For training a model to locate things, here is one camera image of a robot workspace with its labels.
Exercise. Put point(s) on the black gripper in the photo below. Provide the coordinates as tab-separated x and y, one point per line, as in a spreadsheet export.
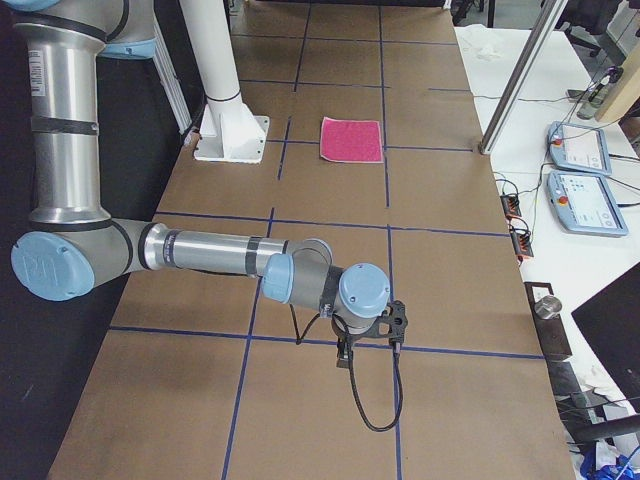
344	344

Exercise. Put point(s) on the pink towel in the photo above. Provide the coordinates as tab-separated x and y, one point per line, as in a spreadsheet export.
351	141

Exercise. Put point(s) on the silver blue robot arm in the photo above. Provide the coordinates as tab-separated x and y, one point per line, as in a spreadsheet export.
75	245

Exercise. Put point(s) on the lower orange black connector box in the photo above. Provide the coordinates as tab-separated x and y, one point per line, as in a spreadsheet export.
521	241

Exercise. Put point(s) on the orange black connector box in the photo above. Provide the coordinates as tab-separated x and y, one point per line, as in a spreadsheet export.
511	206
521	241

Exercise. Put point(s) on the silver metal cup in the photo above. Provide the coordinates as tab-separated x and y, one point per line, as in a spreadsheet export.
547	307

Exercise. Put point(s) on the upper orange black connector box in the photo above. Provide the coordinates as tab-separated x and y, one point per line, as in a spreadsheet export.
511	206

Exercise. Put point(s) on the lower teach pendant tablet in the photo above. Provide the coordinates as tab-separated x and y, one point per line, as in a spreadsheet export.
584	204

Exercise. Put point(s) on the teach pendant tablet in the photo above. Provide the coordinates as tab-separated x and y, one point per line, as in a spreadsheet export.
584	204
578	148

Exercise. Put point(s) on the blue plastic bag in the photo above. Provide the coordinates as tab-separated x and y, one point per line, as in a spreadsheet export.
621	469

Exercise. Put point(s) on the upper teach pendant tablet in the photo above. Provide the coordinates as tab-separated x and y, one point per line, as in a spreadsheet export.
578	148

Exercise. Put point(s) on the black office chair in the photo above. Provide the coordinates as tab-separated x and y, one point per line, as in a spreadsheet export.
594	17

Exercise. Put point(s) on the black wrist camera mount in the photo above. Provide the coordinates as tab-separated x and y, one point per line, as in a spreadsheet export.
390	325

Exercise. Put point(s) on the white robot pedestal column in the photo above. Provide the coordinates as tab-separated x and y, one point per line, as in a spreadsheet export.
229	131

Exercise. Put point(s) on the aluminium frame post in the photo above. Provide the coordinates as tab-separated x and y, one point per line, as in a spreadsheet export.
540	32

